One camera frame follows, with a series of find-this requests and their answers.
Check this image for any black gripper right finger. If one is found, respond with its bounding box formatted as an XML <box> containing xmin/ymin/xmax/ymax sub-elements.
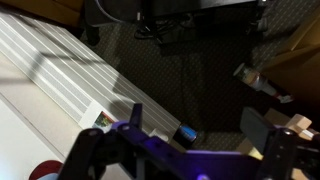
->
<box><xmin>239</xmin><ymin>106</ymin><xmax>277</xmax><ymax>153</ymax></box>

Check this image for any blue drink can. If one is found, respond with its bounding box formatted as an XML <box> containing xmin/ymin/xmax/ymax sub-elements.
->
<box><xmin>174</xmin><ymin>123</ymin><xmax>199</xmax><ymax>148</ymax></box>

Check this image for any colourful sticker label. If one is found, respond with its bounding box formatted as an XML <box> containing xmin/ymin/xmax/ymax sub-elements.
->
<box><xmin>92</xmin><ymin>111</ymin><xmax>116</xmax><ymax>133</ymax></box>

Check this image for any black cable bundle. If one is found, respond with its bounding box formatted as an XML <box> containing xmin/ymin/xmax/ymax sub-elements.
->
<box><xmin>133</xmin><ymin>19</ymin><xmax>198</xmax><ymax>45</ymax></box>

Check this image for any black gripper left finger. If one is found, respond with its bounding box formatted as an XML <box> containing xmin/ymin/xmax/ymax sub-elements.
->
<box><xmin>128</xmin><ymin>102</ymin><xmax>144</xmax><ymax>130</ymax></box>

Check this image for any white slatted radiator heater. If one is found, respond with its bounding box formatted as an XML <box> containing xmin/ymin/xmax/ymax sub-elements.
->
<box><xmin>0</xmin><ymin>12</ymin><xmax>183</xmax><ymax>145</ymax></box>

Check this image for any wooden nightstand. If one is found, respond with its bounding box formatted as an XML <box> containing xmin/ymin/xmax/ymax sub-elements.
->
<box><xmin>235</xmin><ymin>13</ymin><xmax>320</xmax><ymax>180</ymax></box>

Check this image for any light wooden block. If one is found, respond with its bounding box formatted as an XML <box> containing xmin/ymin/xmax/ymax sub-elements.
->
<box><xmin>285</xmin><ymin>113</ymin><xmax>315</xmax><ymax>135</ymax></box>

